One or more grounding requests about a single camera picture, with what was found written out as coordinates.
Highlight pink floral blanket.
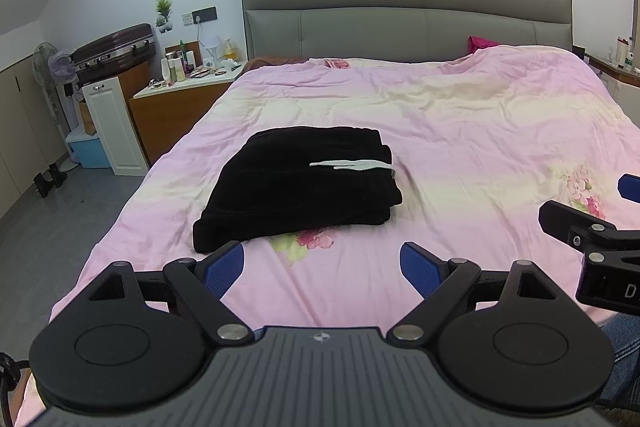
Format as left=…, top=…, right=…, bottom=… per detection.
left=12, top=44, right=640, bottom=427

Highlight grey padded headboard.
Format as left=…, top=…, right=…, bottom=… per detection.
left=239, top=0, right=573, bottom=65

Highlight magenta cloth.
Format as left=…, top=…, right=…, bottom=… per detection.
left=467, top=36, right=501, bottom=56

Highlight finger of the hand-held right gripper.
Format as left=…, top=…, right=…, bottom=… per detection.
left=538, top=200, right=640, bottom=254
left=617, top=174, right=640, bottom=204

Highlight white standing fan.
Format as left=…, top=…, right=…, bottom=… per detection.
left=32, top=42, right=81, bottom=142

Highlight black pants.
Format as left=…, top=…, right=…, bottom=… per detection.
left=192, top=126, right=405, bottom=255

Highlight dark brown suitcase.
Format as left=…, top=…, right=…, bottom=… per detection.
left=70, top=23, right=157, bottom=85

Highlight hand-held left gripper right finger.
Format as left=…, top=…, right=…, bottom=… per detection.
left=386, top=241, right=557, bottom=345

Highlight small green potted plant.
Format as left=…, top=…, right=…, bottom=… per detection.
left=154, top=0, right=175, bottom=32

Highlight brown pillow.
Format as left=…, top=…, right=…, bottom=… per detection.
left=242, top=54, right=308, bottom=72

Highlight wooden bedside table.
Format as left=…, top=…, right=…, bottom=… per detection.
left=582, top=52, right=640, bottom=88

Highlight group of cosmetic bottles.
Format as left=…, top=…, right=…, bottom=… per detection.
left=160, top=41, right=197, bottom=84

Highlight beige wardrobe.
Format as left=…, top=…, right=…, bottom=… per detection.
left=0, top=57, right=66, bottom=208

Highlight black cable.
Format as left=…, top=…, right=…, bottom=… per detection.
left=0, top=351, right=25, bottom=415

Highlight white table lamp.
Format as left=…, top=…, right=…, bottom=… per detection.
left=199, top=32, right=223, bottom=68

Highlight person's blue jeans leg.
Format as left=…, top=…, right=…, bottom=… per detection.
left=597, top=312, right=640, bottom=408

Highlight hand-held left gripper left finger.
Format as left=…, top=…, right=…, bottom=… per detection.
left=87, top=241, right=253, bottom=347

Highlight wooden nightstand with white top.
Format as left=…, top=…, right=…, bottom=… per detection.
left=129, top=59, right=246, bottom=168

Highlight brown wooden cabinet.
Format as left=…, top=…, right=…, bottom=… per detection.
left=77, top=61, right=151, bottom=135

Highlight light blue storage box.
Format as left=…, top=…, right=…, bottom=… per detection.
left=65, top=132, right=112, bottom=169

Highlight white cabinet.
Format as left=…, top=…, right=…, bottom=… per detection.
left=81, top=76, right=150, bottom=176

